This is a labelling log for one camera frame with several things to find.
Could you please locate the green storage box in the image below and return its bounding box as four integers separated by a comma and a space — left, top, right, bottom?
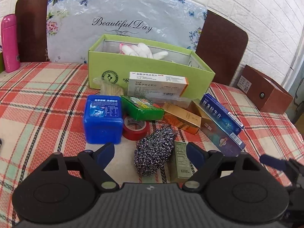
88, 35, 215, 99

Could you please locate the green tray box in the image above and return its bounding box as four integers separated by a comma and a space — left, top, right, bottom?
0, 51, 5, 73

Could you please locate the pink thermos bottle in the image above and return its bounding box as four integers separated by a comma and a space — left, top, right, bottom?
1, 14, 20, 73

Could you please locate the crumpled clear plastic bag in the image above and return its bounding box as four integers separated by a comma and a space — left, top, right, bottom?
93, 78, 124, 96

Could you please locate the dark brown headboard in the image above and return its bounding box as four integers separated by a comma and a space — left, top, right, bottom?
15, 0, 248, 86

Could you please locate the red tape roll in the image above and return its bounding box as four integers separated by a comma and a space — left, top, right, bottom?
123, 116, 149, 141

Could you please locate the blue medicine box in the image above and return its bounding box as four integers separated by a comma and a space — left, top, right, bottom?
200, 93, 244, 135

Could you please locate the steel wool scrubber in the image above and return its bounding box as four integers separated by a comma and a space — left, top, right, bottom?
134, 125, 176, 177

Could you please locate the blue plastic container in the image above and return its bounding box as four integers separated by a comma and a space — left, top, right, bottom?
83, 95, 123, 145

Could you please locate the pink item in box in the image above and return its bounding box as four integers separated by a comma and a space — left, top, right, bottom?
119, 43, 125, 55

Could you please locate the gold orange cosmetic box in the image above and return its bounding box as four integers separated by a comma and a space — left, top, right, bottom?
162, 102, 201, 135

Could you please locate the white fabric glove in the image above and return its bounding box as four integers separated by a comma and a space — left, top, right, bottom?
124, 43, 169, 60

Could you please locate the clear plastic case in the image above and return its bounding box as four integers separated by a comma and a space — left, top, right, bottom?
145, 93, 192, 109

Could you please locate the plaid bed sheet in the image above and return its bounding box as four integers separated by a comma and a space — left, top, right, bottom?
1, 62, 303, 227

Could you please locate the long blue gradient box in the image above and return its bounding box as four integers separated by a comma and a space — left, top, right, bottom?
188, 99, 245, 157

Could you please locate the olive green small box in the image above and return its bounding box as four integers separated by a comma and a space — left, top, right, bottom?
169, 141, 193, 183

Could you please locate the floral packaged pillow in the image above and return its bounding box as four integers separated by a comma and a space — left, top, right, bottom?
46, 0, 208, 63

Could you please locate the white orange medicine box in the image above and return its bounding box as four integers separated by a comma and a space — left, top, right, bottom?
127, 72, 189, 97

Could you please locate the brown cardboard box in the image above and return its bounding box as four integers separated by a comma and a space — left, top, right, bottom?
237, 65, 293, 114

